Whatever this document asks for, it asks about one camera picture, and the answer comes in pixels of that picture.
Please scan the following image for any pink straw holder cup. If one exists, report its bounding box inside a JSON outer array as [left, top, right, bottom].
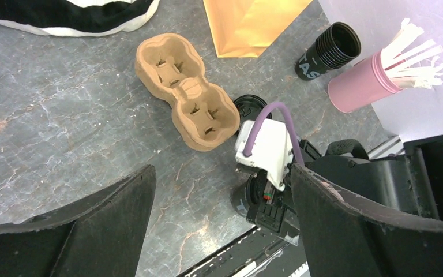
[[328, 51, 403, 113]]

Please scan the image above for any brown cardboard cup carrier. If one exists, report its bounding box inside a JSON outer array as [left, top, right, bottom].
[[134, 33, 240, 152]]

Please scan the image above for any brown paper bag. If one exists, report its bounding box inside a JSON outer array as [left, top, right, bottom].
[[203, 0, 311, 58]]

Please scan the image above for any black white striped cloth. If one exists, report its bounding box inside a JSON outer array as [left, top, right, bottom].
[[0, 0, 160, 37]]

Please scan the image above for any black coffee cup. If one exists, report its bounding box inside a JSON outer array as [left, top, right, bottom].
[[231, 183, 257, 219], [295, 22, 362, 81]]

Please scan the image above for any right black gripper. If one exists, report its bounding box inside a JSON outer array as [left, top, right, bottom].
[[244, 139, 322, 235]]

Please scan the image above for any white wrapped straws bundle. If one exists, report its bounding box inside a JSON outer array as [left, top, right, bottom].
[[380, 18, 443, 89]]

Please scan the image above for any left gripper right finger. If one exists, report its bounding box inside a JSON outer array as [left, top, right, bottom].
[[291, 164, 443, 276]]

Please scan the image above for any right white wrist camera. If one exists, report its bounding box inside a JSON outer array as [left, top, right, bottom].
[[235, 119, 294, 191]]

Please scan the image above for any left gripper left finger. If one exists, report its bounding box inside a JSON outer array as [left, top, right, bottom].
[[0, 165, 156, 276]]

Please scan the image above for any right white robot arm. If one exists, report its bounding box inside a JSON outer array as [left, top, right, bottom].
[[232, 135, 443, 237]]

